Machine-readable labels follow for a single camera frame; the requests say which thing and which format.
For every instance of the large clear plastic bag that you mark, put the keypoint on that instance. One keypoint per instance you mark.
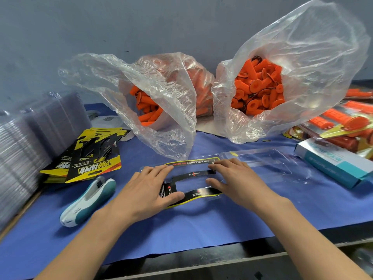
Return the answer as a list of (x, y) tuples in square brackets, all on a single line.
[(326, 43)]

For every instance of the stack of clear blister shells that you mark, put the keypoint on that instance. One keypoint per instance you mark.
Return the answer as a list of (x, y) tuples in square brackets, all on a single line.
[(29, 142)]

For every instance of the person's left hand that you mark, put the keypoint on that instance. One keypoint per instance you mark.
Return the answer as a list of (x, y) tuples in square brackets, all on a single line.
[(143, 198)]

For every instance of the teal white cardboard box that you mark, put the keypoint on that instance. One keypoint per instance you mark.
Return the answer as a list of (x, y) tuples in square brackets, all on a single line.
[(332, 163)]

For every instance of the person's right hand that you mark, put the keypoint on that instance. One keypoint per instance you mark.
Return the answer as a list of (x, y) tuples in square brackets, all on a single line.
[(245, 183)]

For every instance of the stack of yellow black cards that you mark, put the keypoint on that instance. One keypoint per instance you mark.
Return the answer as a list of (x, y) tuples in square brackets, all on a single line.
[(87, 154)]

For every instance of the yellow black backing card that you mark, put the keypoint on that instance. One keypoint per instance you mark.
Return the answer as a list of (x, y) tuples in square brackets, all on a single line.
[(192, 198)]

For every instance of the person's right forearm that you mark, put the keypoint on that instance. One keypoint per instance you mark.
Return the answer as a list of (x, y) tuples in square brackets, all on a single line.
[(314, 247)]

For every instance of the person's left forearm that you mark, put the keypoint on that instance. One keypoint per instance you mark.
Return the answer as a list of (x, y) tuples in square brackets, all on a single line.
[(76, 253)]

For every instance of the teal hand stapler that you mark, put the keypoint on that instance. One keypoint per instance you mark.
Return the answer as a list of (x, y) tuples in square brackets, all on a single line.
[(87, 201)]

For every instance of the white printed paper sheet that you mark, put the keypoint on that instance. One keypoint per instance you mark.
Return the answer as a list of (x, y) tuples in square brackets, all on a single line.
[(108, 120)]

